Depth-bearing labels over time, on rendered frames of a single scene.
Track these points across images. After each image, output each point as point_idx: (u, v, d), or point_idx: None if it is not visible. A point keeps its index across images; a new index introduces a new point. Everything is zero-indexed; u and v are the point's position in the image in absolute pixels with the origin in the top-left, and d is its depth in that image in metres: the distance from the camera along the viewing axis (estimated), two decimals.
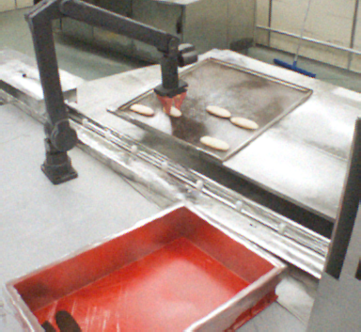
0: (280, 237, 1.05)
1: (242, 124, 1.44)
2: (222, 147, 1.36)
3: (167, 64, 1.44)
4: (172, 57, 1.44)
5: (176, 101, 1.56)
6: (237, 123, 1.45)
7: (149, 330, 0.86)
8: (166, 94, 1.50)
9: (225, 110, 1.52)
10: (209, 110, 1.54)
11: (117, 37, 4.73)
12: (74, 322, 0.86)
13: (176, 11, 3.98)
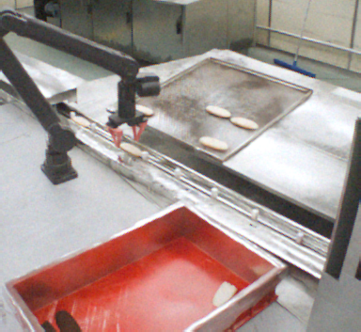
0: (280, 237, 1.05)
1: (242, 124, 1.44)
2: (221, 147, 1.36)
3: (122, 90, 1.33)
4: (130, 84, 1.33)
5: (134, 131, 1.46)
6: (237, 123, 1.45)
7: (149, 330, 0.86)
8: (117, 126, 1.37)
9: (225, 110, 1.52)
10: (209, 110, 1.54)
11: (117, 37, 4.73)
12: (74, 322, 0.86)
13: (176, 11, 3.98)
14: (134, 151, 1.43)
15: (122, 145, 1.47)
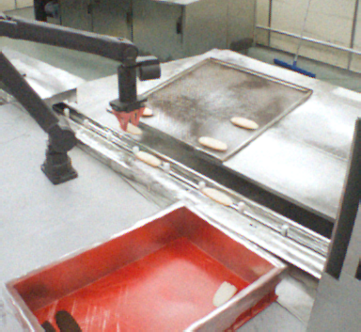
0: (280, 237, 1.05)
1: (242, 124, 1.44)
2: (220, 147, 1.36)
3: (123, 75, 1.31)
4: (130, 69, 1.31)
5: (133, 118, 1.43)
6: (237, 123, 1.45)
7: (149, 330, 0.86)
8: (123, 109, 1.36)
9: (136, 128, 1.41)
10: (120, 127, 1.43)
11: (117, 37, 4.73)
12: (74, 322, 0.86)
13: (176, 11, 3.98)
14: (224, 200, 1.20)
15: (206, 191, 1.24)
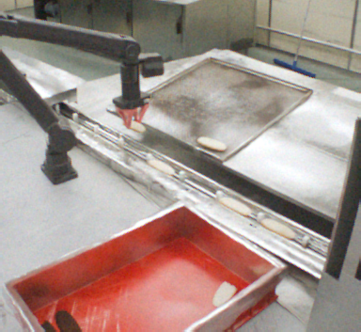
0: (280, 237, 1.05)
1: (129, 126, 1.40)
2: (219, 147, 1.36)
3: (125, 72, 1.30)
4: (132, 66, 1.31)
5: (136, 114, 1.42)
6: (125, 125, 1.42)
7: (149, 330, 0.86)
8: (126, 106, 1.36)
9: (243, 206, 1.17)
10: (224, 204, 1.19)
11: None
12: (74, 322, 0.86)
13: (176, 11, 3.98)
14: None
15: None
